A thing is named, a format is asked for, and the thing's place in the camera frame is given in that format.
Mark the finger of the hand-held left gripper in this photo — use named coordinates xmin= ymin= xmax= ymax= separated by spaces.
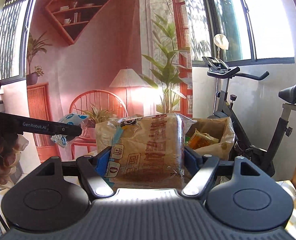
xmin=50 ymin=122 xmax=83 ymax=141

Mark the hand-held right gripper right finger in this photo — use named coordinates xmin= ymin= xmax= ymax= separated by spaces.
xmin=180 ymin=146 xmax=261 ymax=197

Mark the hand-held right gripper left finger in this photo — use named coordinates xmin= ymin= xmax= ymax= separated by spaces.
xmin=35 ymin=147 xmax=115 ymax=198

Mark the blue white snack packet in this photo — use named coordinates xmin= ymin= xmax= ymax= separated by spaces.
xmin=50 ymin=113 xmax=90 ymax=148

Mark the yellow snack packet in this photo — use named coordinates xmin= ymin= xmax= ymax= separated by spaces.
xmin=187 ymin=128 xmax=219 ymax=151

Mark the plastic-lined cardboard box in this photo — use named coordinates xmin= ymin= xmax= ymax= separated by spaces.
xmin=184 ymin=116 xmax=237 ymax=162

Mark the brown bread packet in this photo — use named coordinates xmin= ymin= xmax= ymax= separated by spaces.
xmin=95 ymin=113 xmax=197 ymax=192

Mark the person's left hand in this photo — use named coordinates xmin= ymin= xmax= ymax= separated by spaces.
xmin=0 ymin=133 xmax=29 ymax=184

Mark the black exercise bike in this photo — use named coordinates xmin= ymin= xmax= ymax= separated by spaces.
xmin=202 ymin=56 xmax=296 ymax=178

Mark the barred side window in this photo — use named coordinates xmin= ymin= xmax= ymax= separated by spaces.
xmin=0 ymin=0 xmax=36 ymax=85

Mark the large dark-framed window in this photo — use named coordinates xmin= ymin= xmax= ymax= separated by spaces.
xmin=183 ymin=0 xmax=296 ymax=68

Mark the printed room wall backdrop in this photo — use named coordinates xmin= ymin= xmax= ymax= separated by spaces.
xmin=26 ymin=0 xmax=194 ymax=161

